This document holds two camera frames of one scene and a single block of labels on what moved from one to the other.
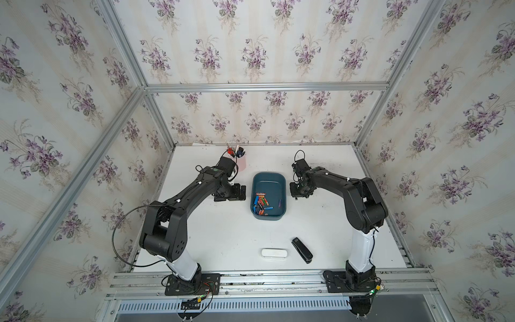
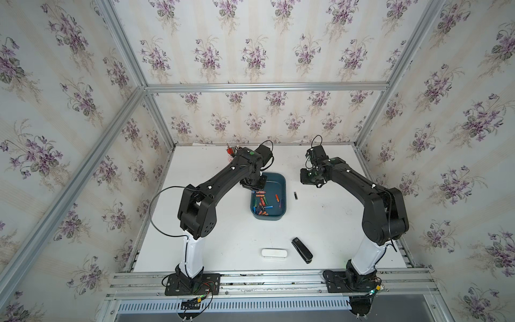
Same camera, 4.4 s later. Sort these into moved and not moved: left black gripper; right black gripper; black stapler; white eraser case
Moved: left black gripper; right black gripper
Not moved: white eraser case; black stapler
